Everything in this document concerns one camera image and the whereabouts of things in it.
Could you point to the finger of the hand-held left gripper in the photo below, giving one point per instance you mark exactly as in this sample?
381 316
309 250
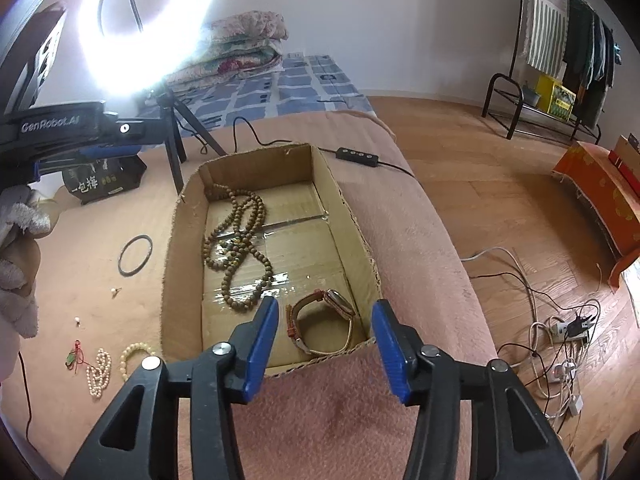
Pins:
135 130

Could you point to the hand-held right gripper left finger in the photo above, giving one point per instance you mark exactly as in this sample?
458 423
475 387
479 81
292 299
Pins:
262 345

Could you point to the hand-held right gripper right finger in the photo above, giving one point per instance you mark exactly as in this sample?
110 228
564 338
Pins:
392 355

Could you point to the cardboard box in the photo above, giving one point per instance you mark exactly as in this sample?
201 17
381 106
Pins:
355 240

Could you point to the black bangle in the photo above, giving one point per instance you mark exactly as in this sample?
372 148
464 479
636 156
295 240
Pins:
121 260

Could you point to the person's left hand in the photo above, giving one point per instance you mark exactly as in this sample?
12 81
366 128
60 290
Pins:
20 300

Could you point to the black tripod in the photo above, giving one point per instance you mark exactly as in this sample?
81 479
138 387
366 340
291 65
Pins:
172 150

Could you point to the black printed bag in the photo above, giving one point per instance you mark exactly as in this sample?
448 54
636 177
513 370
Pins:
110 180

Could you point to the folded floral quilt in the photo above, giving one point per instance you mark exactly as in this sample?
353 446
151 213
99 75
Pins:
235 45

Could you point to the blue patterned bed sheet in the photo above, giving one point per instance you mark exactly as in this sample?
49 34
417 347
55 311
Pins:
300 90

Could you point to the white power strip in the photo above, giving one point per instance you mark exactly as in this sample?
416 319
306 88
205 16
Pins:
562 330

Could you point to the white charger adapter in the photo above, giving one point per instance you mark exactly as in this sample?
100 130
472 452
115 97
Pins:
575 405

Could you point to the orange cloth covered table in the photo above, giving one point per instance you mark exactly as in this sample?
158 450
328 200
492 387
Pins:
600 195

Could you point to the small plant pot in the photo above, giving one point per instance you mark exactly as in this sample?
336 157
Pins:
529 95

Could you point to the yellow crate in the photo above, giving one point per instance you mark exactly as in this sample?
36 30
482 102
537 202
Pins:
555 97

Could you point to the brown box with red edge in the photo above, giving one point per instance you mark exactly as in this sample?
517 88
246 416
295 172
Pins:
627 157

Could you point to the black metal coat rack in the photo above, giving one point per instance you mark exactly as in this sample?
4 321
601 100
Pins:
517 35

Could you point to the striped hanging cloth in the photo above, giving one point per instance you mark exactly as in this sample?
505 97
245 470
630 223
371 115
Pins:
547 35

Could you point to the dark hanging clothes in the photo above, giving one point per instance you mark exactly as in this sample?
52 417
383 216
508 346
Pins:
585 50

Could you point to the black inline switch controller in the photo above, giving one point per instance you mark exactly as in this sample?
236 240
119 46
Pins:
359 155

